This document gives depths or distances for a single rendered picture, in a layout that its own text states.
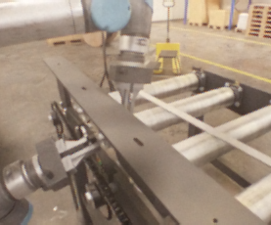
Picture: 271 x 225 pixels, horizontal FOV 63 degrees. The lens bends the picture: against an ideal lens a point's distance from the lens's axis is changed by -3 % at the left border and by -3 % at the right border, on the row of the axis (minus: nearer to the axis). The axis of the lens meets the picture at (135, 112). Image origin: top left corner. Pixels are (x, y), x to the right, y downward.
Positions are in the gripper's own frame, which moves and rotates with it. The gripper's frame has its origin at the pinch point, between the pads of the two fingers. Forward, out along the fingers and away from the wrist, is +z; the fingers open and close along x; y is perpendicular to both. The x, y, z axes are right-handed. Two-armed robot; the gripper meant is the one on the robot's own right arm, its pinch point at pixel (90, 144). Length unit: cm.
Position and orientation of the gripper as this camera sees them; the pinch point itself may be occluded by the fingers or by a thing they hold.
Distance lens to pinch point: 62.6
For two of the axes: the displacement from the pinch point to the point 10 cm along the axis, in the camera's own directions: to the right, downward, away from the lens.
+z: 8.8, -4.2, 2.2
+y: -0.7, -5.8, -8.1
